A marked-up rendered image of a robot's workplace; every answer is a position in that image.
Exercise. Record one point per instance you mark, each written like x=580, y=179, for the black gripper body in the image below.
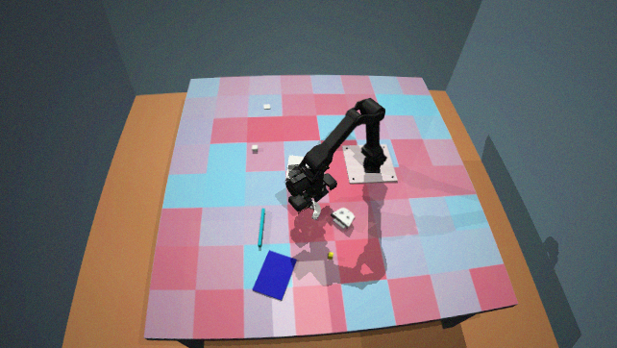
x=300, y=202

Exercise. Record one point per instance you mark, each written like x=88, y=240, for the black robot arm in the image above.
x=320, y=156

